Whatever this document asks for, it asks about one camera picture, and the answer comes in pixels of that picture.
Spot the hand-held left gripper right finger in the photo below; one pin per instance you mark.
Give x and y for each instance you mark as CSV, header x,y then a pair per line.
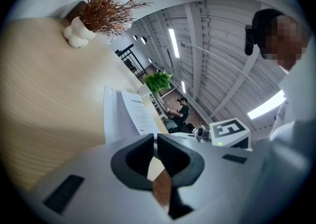
x,y
217,181

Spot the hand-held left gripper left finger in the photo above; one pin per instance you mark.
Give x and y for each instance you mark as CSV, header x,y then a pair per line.
x,y
98,181

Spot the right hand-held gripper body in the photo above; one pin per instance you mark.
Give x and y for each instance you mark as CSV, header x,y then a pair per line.
x,y
229,131

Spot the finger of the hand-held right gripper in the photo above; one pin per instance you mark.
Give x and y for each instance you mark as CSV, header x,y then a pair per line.
x,y
187,135

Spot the white book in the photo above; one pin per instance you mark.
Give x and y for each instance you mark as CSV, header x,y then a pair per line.
x,y
138,116

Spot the rectangular ceiling light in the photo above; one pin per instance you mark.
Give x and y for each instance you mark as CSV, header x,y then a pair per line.
x,y
266,105
183,87
174,42

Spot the green plant in white pot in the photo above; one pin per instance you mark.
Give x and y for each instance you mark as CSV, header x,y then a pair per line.
x,y
158,82

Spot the person's white shirt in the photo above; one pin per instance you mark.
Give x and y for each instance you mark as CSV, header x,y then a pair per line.
x,y
296,156

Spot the light wooden table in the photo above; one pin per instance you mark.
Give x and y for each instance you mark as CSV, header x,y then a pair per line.
x,y
49,94

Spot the person's head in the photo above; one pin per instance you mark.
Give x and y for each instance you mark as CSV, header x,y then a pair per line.
x,y
284,42

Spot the black metal railing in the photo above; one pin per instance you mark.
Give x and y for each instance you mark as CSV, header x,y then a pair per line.
x,y
123,50

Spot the brown dried plant white vase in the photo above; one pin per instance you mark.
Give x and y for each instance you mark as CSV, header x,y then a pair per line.
x,y
106,8

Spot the black head-worn camera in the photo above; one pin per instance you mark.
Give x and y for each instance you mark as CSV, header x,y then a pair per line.
x,y
249,42

